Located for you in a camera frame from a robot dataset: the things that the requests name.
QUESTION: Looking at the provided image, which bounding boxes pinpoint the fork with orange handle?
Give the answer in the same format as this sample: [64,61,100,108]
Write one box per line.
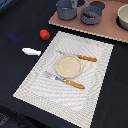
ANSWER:
[44,71,85,89]

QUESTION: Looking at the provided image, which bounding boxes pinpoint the grey cooking pot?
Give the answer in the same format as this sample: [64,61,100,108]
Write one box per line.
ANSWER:
[56,0,78,20]

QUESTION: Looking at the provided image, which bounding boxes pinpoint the white woven placemat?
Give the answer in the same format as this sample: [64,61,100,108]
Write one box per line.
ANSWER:
[13,31,113,128]

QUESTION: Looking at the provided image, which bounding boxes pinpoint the beige bowl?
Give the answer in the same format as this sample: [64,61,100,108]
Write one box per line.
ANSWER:
[118,4,128,30]

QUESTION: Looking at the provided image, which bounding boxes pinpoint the knife with orange handle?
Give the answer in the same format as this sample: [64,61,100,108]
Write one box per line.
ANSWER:
[56,50,97,62]

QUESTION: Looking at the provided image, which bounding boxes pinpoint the pink wooden stove board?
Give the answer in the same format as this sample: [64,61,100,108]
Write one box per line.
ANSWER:
[49,1,128,43]

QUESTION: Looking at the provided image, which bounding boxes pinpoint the beige round plate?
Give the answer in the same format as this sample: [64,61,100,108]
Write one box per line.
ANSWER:
[55,55,83,78]

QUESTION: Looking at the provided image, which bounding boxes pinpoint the red toy tomato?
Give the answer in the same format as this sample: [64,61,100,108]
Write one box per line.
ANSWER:
[40,29,50,40]

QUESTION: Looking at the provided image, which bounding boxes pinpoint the brown toy sausage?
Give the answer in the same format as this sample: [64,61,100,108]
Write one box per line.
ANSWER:
[83,12,96,18]

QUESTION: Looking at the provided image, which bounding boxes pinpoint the black stove burner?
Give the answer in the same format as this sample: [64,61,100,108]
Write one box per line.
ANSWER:
[89,1,105,10]

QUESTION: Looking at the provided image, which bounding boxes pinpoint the white toy fish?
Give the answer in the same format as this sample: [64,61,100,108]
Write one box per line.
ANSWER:
[22,48,41,56]

